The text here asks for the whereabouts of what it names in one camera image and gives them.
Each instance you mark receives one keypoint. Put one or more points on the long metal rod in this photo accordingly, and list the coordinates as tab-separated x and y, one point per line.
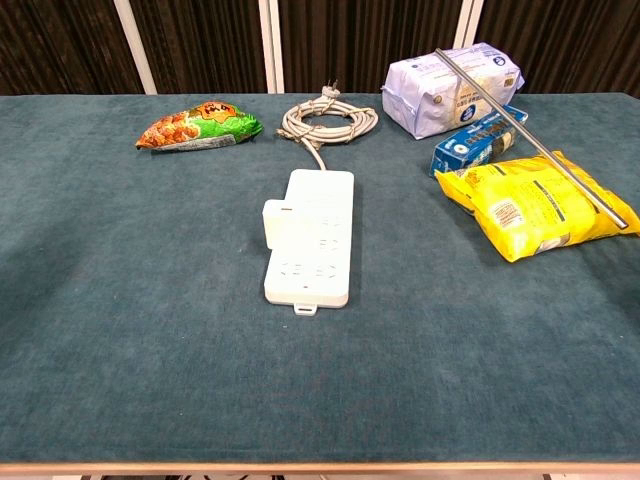
550	156

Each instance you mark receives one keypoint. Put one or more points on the blue biscuit box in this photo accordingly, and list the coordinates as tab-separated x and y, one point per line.
460	150

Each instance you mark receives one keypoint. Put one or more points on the teal table cloth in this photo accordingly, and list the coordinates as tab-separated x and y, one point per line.
150	300

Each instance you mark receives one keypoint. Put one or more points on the white power strip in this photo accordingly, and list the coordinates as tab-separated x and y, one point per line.
325	280

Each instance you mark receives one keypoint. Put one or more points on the white partition frame post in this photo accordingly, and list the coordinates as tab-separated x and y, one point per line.
271	50
469	25
135	50

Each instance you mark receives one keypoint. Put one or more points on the pale purple tissue pack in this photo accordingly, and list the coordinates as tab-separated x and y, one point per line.
425	100

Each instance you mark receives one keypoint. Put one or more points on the green orange snack bag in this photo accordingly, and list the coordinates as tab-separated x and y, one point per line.
200	125

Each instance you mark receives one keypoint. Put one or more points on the white charger adapter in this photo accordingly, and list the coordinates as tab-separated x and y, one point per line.
277	225

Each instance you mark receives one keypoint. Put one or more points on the yellow snack bag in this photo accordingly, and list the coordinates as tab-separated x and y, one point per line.
525	215

